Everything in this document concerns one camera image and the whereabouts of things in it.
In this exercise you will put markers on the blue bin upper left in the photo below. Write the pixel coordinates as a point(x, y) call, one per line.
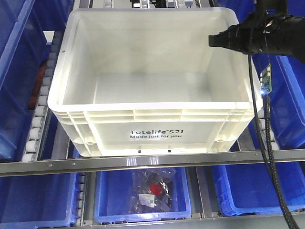
point(22, 44)

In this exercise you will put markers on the white roller track left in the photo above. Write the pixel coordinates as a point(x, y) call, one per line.
point(41, 118)

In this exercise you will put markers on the blue storage bin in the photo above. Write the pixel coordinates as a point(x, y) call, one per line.
point(112, 198)
point(248, 189)
point(39, 201)

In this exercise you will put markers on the white plastic tote box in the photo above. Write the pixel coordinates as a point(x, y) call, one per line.
point(145, 82)

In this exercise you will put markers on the blue bin upper right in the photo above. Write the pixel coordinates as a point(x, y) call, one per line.
point(287, 98)

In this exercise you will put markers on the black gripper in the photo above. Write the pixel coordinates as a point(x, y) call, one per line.
point(277, 34)

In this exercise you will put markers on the blue storage bin middle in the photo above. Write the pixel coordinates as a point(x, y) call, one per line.
point(112, 198)

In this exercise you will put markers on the blue storage bin right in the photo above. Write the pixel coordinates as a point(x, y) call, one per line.
point(248, 189)

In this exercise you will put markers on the white roller track lower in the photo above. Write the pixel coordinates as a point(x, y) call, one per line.
point(80, 199)

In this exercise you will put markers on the metal shelf front rail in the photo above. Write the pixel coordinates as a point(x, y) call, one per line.
point(86, 164)

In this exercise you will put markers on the blue storage bin left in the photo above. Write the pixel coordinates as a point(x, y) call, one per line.
point(39, 201)

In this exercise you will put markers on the clear bag of parts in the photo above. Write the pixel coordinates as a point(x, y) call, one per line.
point(152, 190)

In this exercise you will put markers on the green circuit board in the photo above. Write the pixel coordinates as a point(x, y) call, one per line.
point(266, 80)

